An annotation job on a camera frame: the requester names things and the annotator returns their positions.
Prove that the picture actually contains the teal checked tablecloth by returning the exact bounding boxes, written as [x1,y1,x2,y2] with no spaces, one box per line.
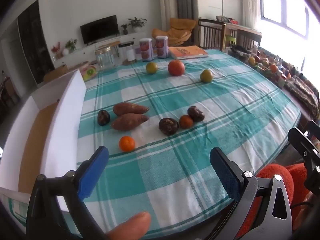
[56,49,302,239]

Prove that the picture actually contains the white printed can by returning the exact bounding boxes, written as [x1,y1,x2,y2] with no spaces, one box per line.
[139,38,153,62]
[155,36,169,59]

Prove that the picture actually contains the white cardboard box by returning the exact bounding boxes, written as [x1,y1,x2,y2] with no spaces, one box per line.
[0,69,87,220]

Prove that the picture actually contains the fruit print snack packet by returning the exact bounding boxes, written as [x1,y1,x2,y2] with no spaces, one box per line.
[81,65,98,82]

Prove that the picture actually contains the orange lounge chair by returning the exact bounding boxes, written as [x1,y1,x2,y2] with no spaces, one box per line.
[152,18,197,47]

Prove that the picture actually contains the black television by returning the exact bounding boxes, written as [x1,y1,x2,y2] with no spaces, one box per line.
[80,15,120,46]

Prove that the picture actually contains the bright orange mandarin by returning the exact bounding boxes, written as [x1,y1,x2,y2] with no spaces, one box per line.
[119,136,136,152]

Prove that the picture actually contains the dark orange mandarin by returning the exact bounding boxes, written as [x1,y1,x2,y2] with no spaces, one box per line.
[179,115,194,129]

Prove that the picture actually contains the glass jar with gold lid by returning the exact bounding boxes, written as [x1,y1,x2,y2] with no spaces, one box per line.
[94,47,115,70]

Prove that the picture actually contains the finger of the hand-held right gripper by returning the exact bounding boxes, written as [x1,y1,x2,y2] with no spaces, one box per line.
[287,127,320,196]
[308,120,320,143]

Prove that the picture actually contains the sweet potato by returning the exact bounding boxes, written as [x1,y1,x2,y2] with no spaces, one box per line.
[111,113,150,131]
[113,103,150,117]

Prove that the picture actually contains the window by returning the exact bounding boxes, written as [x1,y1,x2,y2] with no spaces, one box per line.
[259,0,310,38]

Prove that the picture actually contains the red flower arrangement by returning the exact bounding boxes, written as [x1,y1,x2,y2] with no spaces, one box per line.
[51,42,62,58]

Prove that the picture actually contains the dark wooden chair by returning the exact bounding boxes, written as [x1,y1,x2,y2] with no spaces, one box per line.
[236,29,262,51]
[198,18,227,52]

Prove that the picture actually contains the dark glass cabinet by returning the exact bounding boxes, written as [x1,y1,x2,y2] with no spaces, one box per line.
[17,11,55,84]

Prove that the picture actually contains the orange fuzzy cushion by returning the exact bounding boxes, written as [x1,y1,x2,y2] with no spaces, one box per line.
[237,164,311,238]

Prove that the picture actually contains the grey curtain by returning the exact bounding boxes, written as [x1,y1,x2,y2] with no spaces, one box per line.
[175,0,198,20]

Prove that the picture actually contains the leafy potted plant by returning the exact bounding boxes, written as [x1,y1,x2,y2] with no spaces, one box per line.
[65,39,78,53]

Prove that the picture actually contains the wooden side table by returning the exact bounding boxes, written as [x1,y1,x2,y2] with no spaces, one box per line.
[222,21,262,52]

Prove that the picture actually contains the person's left hand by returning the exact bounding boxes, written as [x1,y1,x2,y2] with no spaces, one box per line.
[105,211,152,240]

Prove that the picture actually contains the dark brown round fruit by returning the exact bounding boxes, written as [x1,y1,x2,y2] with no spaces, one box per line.
[159,118,179,136]
[187,106,205,122]
[97,110,111,126]

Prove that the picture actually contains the orange book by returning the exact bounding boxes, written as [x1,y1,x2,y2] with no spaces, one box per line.
[168,45,209,60]

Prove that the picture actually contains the large green potted plant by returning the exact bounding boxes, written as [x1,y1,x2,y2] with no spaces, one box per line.
[127,17,147,33]

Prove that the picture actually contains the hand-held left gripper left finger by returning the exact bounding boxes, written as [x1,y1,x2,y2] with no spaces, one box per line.
[26,146,110,240]

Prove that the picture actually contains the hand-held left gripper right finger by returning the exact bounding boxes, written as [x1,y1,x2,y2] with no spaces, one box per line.
[209,147,293,240]

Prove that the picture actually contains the white standing air conditioner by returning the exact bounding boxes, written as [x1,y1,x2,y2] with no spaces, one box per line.
[158,0,178,32]

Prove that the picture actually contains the green plastic stool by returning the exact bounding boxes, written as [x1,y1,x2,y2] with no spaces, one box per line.
[224,35,237,53]

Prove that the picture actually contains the white television cabinet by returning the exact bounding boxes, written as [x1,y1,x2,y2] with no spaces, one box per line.
[54,31,150,68]

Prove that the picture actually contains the white curtain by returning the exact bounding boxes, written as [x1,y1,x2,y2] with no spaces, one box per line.
[241,0,262,30]

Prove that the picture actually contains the red apple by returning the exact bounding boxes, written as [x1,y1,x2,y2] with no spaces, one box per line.
[168,60,186,76]

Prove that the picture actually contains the clear jar with black lid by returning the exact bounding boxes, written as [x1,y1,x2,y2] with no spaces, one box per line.
[118,41,137,65]

